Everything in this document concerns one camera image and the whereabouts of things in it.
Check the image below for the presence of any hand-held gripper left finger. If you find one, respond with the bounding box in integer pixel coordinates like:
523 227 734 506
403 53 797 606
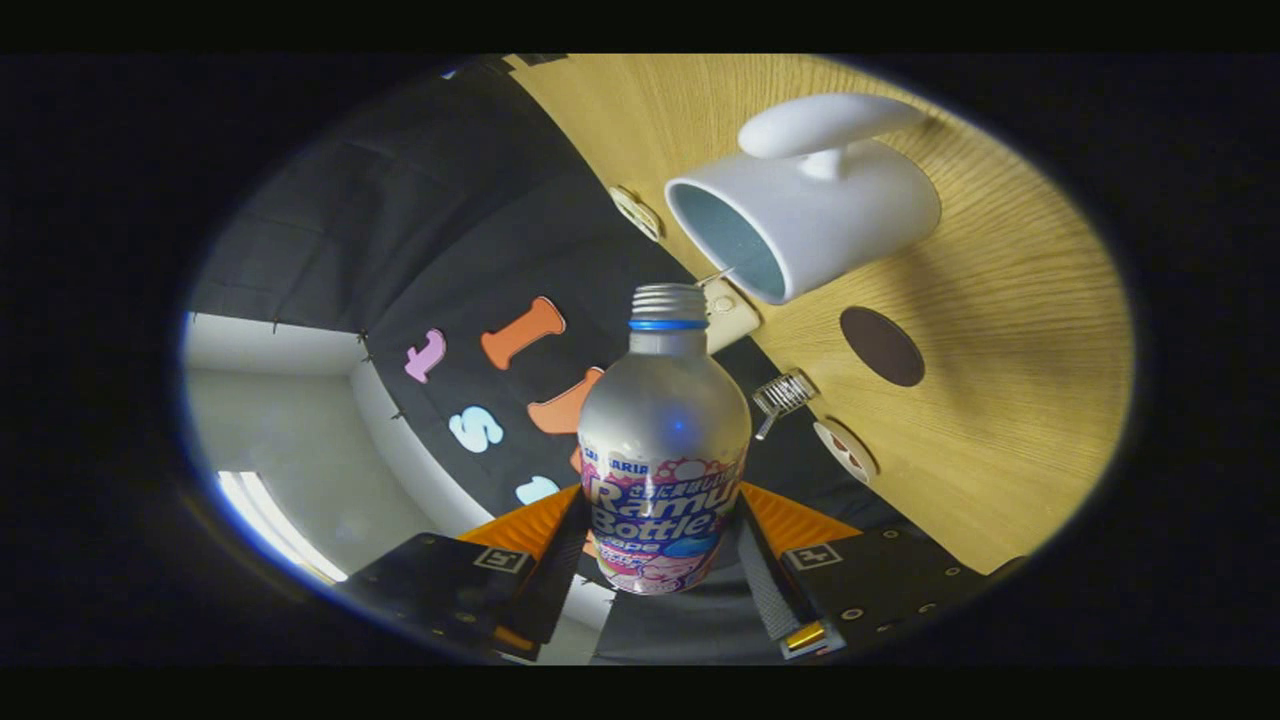
350 484 593 663

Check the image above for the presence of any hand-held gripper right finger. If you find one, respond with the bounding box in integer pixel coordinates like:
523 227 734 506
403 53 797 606
735 483 1021 661

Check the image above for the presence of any silver juice bottle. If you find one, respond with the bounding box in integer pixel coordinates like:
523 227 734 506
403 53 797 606
577 283 753 597

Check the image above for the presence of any dark brown round coaster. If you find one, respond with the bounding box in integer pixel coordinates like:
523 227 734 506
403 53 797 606
839 306 926 388

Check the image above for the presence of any white cup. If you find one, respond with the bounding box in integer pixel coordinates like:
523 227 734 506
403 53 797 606
664 93 943 306

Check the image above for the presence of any white round plate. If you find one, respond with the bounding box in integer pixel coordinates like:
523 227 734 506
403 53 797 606
812 418 880 487

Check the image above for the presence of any white toaster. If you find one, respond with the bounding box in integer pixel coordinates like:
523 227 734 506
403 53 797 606
700 278 763 355

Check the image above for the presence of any wooden table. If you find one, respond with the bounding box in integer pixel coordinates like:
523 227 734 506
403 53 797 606
505 54 1136 576

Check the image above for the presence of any white divided condiment dish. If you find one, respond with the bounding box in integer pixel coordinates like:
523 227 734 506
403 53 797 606
609 184 664 243

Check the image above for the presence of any black backdrop cloth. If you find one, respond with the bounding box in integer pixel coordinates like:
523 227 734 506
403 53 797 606
190 54 906 666

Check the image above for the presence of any small metal wire utensil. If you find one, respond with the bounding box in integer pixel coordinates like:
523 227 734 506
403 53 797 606
752 370 819 442

